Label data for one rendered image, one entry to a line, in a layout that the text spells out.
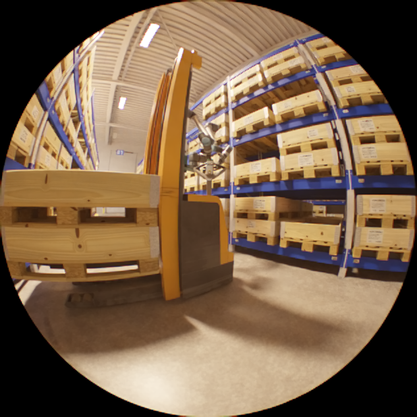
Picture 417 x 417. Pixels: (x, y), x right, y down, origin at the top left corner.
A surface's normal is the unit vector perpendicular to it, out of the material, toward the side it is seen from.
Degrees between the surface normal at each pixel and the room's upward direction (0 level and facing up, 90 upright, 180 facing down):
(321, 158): 90
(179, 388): 0
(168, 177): 90
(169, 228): 90
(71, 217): 90
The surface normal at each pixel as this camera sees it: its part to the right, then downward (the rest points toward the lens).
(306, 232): -0.79, -0.01
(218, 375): 0.02, -1.00
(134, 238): 0.62, 0.02
